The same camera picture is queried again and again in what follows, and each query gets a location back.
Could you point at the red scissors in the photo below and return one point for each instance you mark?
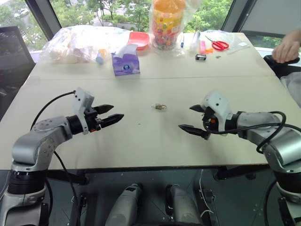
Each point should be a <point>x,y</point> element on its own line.
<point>219,44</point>

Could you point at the person's bare hand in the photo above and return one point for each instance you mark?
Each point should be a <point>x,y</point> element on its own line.
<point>287,48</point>

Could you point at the pink plastic bowl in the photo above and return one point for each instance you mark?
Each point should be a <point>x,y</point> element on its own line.
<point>139,40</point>

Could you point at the orange clip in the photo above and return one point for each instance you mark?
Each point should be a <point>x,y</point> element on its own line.
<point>209,50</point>

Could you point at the black mesh office chair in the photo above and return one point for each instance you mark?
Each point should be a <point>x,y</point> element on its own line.
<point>14,61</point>

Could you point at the clear plastic bag around jar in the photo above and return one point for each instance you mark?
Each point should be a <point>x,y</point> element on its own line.
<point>190,9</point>

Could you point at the clear flat plastic bag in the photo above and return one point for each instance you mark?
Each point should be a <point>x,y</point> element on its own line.
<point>237,43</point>

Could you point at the blue pen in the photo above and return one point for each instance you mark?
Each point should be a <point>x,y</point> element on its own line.
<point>182,41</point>

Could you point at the small black box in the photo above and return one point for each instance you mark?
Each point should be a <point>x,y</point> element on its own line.
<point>201,57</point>

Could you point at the grey robot right leg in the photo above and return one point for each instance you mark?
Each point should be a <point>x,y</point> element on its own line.
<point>182,207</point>

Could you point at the grey robot leg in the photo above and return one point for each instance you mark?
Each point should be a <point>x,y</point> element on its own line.
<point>124,207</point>
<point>182,207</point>

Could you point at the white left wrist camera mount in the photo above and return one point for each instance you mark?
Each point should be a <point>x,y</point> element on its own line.
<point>81,101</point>

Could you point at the pink highlighter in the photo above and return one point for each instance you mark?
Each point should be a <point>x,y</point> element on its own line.
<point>202,46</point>

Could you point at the black chair armrest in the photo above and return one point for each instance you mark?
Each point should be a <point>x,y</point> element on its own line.
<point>279,67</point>

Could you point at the blue and yellow small bottle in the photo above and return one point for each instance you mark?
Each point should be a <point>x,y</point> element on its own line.
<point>100,57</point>

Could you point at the clear bag of white items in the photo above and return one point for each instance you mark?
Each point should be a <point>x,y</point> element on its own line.
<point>70,44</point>

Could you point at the colourful candy jar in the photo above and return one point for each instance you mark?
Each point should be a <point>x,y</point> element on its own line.
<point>165,26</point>

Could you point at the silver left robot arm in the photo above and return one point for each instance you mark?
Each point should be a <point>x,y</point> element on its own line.
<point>35,141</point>

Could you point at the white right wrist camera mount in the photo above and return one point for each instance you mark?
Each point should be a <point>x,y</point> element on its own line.
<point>219,106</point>

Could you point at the grey trouser leg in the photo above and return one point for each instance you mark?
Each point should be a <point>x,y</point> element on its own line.
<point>294,87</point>

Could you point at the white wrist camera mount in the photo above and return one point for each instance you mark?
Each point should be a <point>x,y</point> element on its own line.
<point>219,106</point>
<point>81,101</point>

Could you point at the white tube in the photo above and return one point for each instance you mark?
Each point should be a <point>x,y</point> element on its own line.
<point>195,41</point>

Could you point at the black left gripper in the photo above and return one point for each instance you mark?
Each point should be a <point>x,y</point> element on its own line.
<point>92,120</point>

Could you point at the black table frame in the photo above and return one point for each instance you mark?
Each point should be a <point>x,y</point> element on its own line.
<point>141,170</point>

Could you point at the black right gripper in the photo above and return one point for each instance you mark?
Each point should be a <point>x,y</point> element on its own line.
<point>210,120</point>

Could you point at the grey robot left leg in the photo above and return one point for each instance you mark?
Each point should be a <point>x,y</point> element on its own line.
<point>124,207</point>

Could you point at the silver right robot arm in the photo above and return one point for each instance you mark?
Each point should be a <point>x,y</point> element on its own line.
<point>277,143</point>

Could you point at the purple tissue box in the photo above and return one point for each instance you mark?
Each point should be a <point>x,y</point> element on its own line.
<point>125,64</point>

